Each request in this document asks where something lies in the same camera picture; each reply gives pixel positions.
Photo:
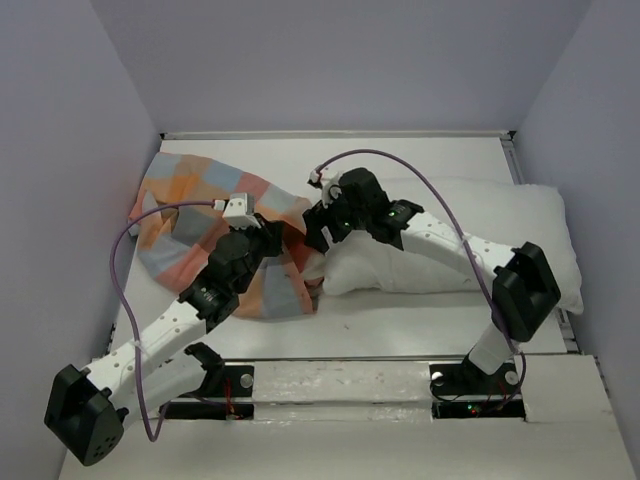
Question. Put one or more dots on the white pillow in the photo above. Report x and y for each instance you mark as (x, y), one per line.
(467, 229)

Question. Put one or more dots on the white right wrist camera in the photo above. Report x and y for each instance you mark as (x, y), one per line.
(327, 181)

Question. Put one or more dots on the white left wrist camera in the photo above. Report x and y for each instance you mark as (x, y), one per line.
(239, 212)

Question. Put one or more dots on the aluminium table edge rail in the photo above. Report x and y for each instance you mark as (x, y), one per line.
(333, 134)

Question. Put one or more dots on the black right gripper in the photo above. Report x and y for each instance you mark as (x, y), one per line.
(316, 218)

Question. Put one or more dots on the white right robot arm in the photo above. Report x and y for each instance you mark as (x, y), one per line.
(518, 281)

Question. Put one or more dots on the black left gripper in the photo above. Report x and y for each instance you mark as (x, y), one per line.
(269, 233)

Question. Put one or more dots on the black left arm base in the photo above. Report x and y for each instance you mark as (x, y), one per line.
(223, 393)

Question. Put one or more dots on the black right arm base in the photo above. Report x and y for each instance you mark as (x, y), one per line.
(461, 391)

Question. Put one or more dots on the colourful checked pillowcase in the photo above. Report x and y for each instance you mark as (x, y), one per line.
(173, 245)

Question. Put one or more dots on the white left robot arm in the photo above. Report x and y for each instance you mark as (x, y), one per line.
(90, 408)

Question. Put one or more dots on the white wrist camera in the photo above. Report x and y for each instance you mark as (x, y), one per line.
(327, 181)
(239, 212)

